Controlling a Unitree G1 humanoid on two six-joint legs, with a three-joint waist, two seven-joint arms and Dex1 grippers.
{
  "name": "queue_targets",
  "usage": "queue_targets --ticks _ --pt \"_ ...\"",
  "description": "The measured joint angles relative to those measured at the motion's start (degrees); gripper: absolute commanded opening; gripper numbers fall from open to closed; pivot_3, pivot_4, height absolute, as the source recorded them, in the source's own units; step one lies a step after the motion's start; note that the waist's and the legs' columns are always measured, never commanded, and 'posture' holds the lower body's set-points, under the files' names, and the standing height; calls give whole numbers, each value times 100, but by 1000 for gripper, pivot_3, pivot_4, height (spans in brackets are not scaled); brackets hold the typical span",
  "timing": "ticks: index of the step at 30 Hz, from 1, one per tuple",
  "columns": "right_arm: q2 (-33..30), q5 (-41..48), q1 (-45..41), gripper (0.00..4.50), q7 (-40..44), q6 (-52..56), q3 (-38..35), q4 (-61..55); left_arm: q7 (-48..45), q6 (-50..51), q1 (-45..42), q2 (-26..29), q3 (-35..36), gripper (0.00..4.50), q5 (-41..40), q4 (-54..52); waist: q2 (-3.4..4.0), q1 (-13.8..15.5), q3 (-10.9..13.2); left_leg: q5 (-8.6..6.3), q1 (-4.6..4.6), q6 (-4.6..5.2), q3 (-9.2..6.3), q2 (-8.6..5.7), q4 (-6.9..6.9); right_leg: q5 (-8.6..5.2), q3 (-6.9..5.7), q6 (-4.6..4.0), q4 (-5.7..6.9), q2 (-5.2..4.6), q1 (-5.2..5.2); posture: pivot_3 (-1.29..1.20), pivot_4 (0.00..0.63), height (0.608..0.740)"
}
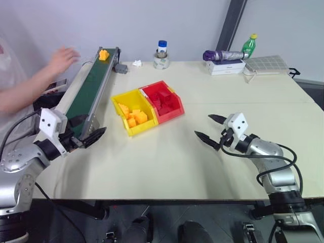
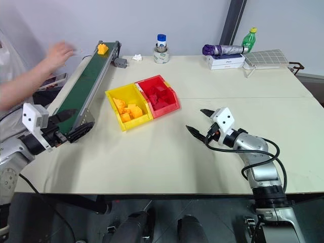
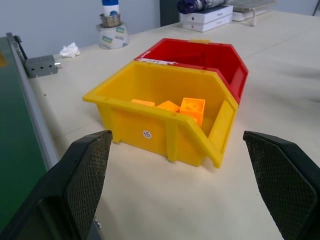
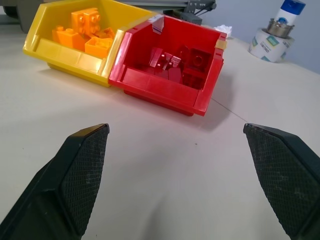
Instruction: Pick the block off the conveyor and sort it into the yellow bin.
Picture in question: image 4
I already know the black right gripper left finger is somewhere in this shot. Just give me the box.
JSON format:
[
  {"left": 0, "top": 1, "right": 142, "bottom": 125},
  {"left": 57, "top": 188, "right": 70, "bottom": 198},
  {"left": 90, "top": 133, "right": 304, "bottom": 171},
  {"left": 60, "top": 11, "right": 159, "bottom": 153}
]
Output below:
[{"left": 0, "top": 123, "right": 110, "bottom": 240}]

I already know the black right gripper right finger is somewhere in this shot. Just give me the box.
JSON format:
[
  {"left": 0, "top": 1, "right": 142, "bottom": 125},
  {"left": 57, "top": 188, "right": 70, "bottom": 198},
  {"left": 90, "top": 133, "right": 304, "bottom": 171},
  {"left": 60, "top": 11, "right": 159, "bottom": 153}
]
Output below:
[{"left": 242, "top": 123, "right": 320, "bottom": 240}]

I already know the yellow plastic bin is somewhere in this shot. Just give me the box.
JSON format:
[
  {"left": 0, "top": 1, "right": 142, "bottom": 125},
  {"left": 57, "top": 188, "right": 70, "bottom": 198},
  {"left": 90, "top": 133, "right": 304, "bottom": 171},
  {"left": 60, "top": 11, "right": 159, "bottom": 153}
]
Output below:
[{"left": 22, "top": 0, "right": 161, "bottom": 88}]

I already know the red plastic bin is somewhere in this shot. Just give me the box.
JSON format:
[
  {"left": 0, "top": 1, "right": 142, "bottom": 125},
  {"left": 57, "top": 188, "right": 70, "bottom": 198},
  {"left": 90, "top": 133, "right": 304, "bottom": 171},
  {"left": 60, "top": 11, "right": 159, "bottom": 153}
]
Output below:
[{"left": 108, "top": 14, "right": 229, "bottom": 117}]

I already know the white label tape roll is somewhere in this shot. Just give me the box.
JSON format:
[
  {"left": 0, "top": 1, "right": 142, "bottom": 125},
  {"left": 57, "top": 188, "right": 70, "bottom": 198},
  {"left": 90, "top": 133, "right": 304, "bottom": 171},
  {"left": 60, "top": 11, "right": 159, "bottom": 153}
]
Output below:
[{"left": 247, "top": 26, "right": 296, "bottom": 64}]

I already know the red ridged brick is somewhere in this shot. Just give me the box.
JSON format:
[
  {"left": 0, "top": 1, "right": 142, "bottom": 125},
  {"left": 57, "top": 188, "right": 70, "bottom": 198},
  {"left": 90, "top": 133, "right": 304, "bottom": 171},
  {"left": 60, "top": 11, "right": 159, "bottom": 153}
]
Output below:
[{"left": 181, "top": 69, "right": 207, "bottom": 90}]

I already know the orange hollow brick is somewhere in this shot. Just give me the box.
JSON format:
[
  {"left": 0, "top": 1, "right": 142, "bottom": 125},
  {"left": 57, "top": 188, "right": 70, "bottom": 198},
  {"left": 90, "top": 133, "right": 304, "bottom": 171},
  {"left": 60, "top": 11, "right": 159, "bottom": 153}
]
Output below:
[{"left": 84, "top": 36, "right": 114, "bottom": 60}]

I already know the orange sloped brick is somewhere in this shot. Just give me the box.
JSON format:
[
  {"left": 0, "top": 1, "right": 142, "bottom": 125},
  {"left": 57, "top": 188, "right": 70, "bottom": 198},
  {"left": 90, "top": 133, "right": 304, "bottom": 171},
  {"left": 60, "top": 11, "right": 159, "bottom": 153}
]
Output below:
[{"left": 51, "top": 25, "right": 87, "bottom": 52}]

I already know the beige tape patch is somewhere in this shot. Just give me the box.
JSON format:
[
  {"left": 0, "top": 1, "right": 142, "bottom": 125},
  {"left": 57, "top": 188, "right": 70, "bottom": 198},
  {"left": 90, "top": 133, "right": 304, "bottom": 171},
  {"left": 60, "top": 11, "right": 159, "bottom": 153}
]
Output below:
[{"left": 215, "top": 38, "right": 229, "bottom": 50}]

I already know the red glossy sloped brick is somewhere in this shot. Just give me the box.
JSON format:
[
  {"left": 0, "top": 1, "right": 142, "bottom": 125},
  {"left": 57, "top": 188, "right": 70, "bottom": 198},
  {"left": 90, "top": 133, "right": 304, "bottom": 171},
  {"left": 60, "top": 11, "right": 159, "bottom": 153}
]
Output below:
[{"left": 149, "top": 47, "right": 183, "bottom": 70}]

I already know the orange flat brick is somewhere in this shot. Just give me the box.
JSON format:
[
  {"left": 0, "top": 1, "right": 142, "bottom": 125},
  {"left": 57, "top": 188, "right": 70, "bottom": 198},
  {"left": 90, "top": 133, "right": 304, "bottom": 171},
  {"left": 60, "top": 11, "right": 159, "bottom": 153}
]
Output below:
[{"left": 96, "top": 27, "right": 116, "bottom": 40}]

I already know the red round-topped brick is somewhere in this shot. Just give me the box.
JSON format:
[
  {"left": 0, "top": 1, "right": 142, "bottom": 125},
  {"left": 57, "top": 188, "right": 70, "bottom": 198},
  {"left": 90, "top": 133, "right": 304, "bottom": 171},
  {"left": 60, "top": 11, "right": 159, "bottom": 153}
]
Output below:
[{"left": 178, "top": 44, "right": 191, "bottom": 62}]

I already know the crumpled white tissue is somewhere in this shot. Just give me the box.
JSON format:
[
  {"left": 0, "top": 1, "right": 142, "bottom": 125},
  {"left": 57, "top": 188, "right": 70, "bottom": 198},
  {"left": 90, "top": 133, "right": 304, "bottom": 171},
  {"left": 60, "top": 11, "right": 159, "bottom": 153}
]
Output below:
[{"left": 213, "top": 24, "right": 234, "bottom": 39}]

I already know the orange square studded brick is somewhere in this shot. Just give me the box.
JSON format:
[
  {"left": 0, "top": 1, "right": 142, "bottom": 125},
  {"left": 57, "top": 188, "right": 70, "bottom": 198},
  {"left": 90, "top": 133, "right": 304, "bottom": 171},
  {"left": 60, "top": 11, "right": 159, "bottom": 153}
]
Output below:
[{"left": 70, "top": 7, "right": 102, "bottom": 36}]

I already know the white bottle with blue cap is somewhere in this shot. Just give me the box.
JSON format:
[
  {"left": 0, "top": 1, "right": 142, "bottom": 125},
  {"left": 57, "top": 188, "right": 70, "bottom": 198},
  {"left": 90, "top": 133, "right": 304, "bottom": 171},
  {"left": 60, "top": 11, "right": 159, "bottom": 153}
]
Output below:
[{"left": 273, "top": 0, "right": 307, "bottom": 26}]

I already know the clear tape strip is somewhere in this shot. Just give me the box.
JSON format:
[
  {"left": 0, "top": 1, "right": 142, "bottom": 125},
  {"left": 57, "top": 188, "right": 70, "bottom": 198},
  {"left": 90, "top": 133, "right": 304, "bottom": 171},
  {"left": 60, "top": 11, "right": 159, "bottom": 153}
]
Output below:
[{"left": 151, "top": 15, "right": 165, "bottom": 35}]

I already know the silver metal ring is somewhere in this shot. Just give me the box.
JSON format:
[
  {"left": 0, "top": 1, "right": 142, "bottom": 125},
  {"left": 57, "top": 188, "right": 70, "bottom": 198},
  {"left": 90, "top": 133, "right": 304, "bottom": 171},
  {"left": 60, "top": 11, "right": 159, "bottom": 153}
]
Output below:
[{"left": 266, "top": 17, "right": 295, "bottom": 39}]

